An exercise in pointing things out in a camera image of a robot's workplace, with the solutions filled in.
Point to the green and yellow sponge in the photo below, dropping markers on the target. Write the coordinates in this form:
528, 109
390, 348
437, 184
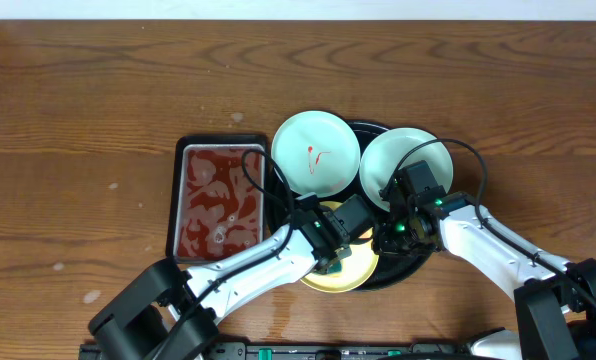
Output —
334, 269

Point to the light blue plate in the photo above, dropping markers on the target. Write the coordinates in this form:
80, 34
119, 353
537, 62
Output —
317, 152
381, 156

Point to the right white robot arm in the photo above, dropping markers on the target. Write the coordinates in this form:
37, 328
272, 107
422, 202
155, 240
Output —
554, 298

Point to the round black serving tray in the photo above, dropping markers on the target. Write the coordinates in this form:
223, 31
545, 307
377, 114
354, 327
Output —
390, 269

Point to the yellow plate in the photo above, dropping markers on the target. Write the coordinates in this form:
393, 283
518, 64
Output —
358, 265

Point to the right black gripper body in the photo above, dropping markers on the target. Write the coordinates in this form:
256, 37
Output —
398, 236

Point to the rectangular tray with red water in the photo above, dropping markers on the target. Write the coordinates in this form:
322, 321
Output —
216, 210

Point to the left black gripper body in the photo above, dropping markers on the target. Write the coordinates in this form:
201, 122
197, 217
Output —
335, 256

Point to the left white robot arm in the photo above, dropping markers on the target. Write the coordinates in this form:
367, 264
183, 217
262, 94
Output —
170, 313

